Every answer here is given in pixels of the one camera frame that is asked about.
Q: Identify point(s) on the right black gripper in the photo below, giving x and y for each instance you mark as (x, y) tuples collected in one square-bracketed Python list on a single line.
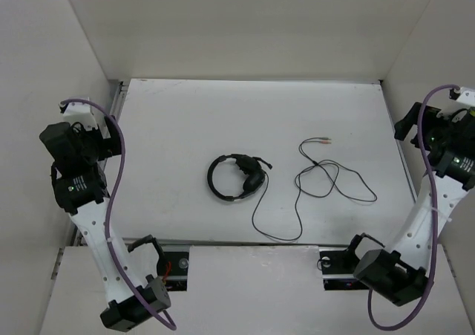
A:
[(430, 118)]

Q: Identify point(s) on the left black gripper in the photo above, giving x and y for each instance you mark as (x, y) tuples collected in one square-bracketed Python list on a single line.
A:
[(111, 145)]

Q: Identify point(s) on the black headphones with cable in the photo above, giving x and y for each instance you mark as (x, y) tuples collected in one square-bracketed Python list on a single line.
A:
[(254, 173)]

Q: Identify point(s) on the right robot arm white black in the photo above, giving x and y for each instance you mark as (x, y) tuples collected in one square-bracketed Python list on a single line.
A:
[(397, 270)]

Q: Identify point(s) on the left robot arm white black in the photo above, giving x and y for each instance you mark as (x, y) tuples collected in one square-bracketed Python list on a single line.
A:
[(133, 275)]

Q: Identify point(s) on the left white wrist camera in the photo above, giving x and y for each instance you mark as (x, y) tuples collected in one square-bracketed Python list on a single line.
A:
[(84, 115)]

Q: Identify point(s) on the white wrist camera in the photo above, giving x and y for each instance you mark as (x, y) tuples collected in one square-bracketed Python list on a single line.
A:
[(462, 95), (84, 115)]

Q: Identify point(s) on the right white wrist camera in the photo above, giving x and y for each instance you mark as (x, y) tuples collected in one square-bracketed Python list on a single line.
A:
[(462, 95)]

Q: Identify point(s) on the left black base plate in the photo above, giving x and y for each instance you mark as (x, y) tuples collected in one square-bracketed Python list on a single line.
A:
[(173, 270)]

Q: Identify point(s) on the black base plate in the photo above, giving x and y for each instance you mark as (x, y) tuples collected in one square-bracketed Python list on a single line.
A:
[(337, 267), (173, 270)]

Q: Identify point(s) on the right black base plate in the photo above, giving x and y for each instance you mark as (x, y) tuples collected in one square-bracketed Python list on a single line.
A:
[(337, 267)]

